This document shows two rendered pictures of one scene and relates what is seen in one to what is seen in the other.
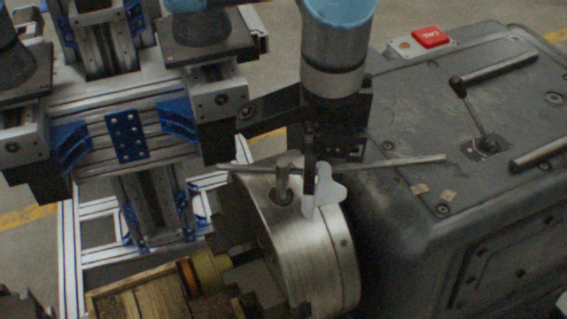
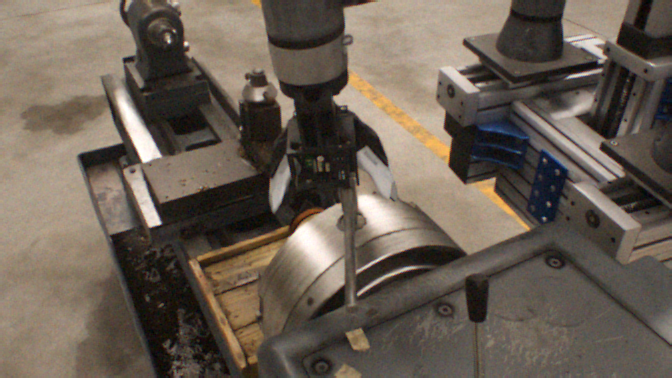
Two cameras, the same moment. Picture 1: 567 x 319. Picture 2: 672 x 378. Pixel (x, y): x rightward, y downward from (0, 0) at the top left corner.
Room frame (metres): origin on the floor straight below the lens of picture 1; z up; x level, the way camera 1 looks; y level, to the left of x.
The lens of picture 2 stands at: (0.48, -0.62, 1.77)
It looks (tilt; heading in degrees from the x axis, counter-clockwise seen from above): 38 degrees down; 83
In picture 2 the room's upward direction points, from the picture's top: straight up
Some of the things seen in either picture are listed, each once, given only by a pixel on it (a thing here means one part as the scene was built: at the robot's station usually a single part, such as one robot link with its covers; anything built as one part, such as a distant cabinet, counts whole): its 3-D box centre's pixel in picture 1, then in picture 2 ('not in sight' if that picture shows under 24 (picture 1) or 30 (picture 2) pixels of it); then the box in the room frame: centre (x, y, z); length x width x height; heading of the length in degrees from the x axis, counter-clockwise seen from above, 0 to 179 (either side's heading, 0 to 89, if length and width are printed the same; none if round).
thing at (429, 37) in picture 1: (430, 38); not in sight; (0.97, -0.34, 1.26); 0.06 x 0.06 x 0.02; 21
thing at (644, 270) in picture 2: (362, 66); (654, 296); (0.91, -0.19, 1.24); 0.09 x 0.08 x 0.03; 111
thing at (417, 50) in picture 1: (420, 52); not in sight; (0.96, -0.32, 1.23); 0.13 x 0.08 x 0.05; 111
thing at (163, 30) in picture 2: not in sight; (159, 47); (0.17, 1.12, 1.01); 0.30 x 0.20 x 0.29; 111
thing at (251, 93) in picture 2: not in sight; (259, 88); (0.46, 0.58, 1.13); 0.08 x 0.08 x 0.03
